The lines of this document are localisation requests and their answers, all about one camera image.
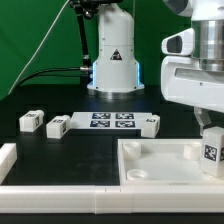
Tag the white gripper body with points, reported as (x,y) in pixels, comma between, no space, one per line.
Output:
(182,79)

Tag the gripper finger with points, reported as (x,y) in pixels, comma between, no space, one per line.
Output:
(203,119)

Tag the white square tabletop part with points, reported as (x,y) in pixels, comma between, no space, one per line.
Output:
(162,162)

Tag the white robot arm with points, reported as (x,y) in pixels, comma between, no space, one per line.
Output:
(116,72)

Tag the white marker base plate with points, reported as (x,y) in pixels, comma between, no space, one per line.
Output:
(108,120)

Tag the black camera pole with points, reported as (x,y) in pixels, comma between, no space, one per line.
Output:
(84,9)

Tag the white front fence rail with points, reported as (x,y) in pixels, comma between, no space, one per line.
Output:
(100,200)

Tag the white fence rail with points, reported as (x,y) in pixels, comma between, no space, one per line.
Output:
(100,200)
(8,156)

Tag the white left fence rail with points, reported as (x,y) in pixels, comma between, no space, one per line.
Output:
(8,156)

